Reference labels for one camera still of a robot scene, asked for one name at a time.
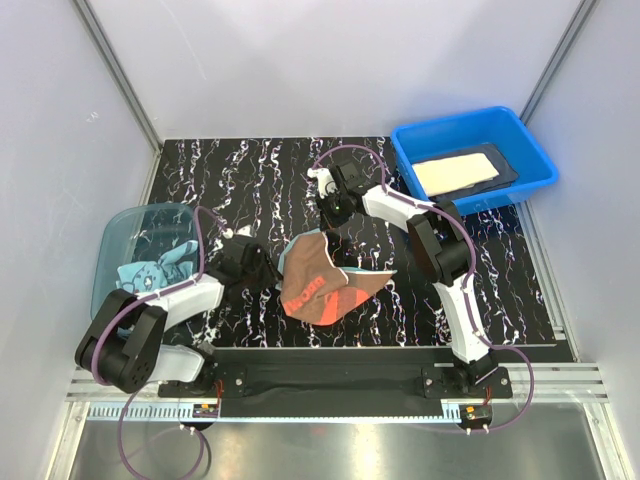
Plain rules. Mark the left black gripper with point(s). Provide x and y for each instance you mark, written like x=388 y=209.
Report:
x=271 y=275

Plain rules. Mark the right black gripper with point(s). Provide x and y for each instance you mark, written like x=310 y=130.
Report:
x=327 y=222

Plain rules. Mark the brown towel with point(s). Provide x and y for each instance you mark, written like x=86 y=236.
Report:
x=314 y=290

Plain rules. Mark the yellow towel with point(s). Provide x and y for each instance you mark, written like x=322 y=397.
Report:
x=441 y=176

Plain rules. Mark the dark grey-blue towel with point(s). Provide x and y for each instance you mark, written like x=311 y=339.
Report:
x=506 y=174

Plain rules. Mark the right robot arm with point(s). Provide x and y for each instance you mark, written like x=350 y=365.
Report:
x=441 y=247

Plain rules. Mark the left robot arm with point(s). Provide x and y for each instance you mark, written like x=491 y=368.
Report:
x=123 y=346

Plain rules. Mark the light blue patterned towel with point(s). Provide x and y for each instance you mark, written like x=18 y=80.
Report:
x=172 y=267

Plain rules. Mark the clear teal plastic bin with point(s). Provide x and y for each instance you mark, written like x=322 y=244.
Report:
x=141 y=233

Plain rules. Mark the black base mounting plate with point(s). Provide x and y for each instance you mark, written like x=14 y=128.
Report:
x=420 y=371

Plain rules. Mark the blue plastic bin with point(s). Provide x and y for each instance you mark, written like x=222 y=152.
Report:
x=496 y=132

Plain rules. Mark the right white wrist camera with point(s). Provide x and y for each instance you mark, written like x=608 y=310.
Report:
x=326 y=185

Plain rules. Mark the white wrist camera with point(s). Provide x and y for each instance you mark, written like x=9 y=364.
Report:
x=246 y=231
x=326 y=185

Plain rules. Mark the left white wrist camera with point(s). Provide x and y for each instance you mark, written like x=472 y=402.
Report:
x=246 y=231

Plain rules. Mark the aluminium rail with cable duct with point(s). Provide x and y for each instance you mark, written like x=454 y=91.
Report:
x=518 y=387

